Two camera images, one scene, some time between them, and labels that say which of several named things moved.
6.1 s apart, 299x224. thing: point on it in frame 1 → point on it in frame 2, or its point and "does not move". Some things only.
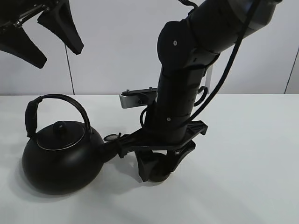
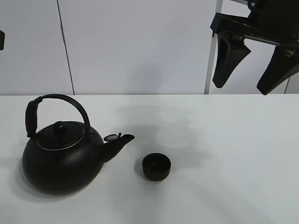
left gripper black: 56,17 → 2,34
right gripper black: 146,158 → 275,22
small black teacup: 160,167 does not move
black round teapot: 63,158 does not move
